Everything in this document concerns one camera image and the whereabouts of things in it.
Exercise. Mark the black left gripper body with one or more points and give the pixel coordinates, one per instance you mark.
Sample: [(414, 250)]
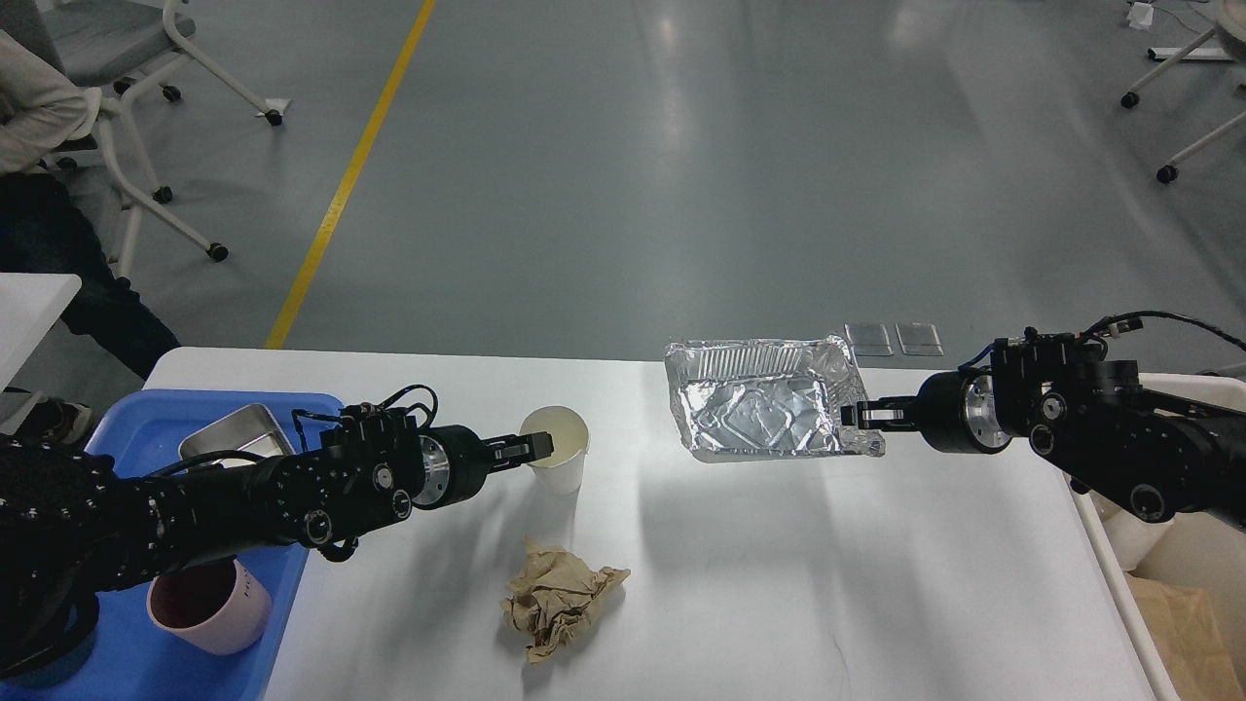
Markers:
[(456, 462)]

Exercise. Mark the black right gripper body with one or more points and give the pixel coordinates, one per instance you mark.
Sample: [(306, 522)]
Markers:
[(956, 414)]

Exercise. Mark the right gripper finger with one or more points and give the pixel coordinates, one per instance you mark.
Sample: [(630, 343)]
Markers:
[(889, 413)]

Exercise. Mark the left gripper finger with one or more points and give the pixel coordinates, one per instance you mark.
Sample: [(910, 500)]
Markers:
[(509, 451)]

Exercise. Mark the white paper cup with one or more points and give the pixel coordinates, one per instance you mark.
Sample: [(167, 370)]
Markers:
[(1132, 539), (562, 472)]

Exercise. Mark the aluminium foil tray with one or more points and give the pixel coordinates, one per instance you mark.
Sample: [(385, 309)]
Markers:
[(765, 399)]

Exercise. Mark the brown paper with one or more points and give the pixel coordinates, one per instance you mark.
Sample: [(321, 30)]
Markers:
[(556, 598)]

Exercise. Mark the stainless steel rectangular container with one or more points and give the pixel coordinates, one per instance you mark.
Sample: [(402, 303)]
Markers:
[(252, 429)]

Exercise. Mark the pink ceramic mug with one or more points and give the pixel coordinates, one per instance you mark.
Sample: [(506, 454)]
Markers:
[(220, 607)]

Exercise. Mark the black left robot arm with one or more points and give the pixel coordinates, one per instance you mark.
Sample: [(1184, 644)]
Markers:
[(73, 528)]

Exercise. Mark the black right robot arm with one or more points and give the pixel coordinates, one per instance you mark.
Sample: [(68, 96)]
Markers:
[(1153, 454)]

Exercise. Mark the left floor socket plate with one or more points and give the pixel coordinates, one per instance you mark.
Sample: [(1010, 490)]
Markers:
[(869, 339)]

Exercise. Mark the floor socket plate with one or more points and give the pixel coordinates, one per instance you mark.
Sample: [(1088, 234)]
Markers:
[(919, 339), (869, 339)]

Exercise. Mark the right floor socket plate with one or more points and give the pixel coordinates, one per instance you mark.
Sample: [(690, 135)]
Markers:
[(919, 339)]

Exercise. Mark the white paper cup in bin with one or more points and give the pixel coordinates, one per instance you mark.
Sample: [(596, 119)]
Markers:
[(1132, 539)]

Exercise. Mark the white plastic bin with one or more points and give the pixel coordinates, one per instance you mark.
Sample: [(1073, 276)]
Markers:
[(1183, 608)]

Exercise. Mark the blue plastic tray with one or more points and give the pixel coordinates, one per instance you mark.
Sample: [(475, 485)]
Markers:
[(127, 657)]

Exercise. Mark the small white side table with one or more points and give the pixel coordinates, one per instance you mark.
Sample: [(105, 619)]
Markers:
[(30, 305)]

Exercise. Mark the seated person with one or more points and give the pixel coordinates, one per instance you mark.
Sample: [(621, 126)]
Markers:
[(43, 232)]

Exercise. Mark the grey office chair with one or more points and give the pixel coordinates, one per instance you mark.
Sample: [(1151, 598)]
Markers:
[(117, 51)]

